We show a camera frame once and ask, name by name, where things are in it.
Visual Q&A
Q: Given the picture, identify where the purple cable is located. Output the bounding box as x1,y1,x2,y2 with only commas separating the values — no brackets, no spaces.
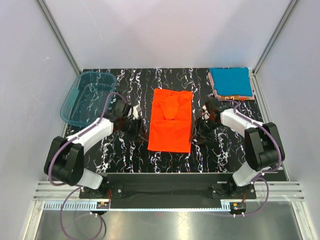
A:
219,99,282,217
48,91,128,238

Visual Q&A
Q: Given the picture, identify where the right small connector board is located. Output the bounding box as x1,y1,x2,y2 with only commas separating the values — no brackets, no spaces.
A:
230,202,247,212

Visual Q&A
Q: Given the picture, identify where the right aluminium frame post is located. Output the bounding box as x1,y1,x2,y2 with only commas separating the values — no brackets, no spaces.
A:
252,0,301,75

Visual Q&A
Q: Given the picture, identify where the aluminium frame post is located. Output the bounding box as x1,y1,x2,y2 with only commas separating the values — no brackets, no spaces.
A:
252,0,301,75
35,0,82,75

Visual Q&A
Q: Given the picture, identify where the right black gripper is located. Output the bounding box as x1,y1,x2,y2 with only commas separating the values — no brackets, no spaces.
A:
189,117,220,146

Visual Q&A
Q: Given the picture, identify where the teal transparent plastic bin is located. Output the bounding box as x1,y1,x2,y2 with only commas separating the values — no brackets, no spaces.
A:
60,71,117,128

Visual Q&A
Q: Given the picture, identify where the left aluminium frame post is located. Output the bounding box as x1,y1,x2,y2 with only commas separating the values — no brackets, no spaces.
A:
35,0,82,75

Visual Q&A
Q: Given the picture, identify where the orange t-shirt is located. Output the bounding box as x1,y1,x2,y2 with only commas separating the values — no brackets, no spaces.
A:
147,88,193,154

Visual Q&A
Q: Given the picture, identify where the left small connector board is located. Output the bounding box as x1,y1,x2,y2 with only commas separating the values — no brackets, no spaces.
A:
96,201,110,210

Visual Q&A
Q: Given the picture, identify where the front aluminium rail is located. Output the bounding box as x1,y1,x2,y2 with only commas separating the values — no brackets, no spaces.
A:
33,181,305,212

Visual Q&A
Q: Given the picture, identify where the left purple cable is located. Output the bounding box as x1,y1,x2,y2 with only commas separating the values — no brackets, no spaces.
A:
48,91,128,238

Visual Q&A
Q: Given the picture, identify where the folded pink patterned t-shirt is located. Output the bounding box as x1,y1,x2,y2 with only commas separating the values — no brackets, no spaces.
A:
208,72,255,101

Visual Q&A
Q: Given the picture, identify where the small connector board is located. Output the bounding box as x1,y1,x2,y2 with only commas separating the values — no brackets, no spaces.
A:
230,202,247,212
96,201,110,210

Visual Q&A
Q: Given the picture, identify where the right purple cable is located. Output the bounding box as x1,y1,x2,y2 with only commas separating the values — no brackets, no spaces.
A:
219,99,282,217

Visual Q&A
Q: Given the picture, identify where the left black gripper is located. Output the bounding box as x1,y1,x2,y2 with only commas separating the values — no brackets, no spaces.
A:
121,117,148,142

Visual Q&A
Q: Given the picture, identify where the folded blue t-shirt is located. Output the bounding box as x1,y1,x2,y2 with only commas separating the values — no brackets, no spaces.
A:
209,67,253,97

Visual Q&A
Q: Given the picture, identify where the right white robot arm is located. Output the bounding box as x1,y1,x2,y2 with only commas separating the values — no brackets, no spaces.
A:
190,98,285,199

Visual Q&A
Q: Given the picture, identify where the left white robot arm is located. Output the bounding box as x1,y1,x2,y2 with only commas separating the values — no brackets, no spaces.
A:
43,101,148,198

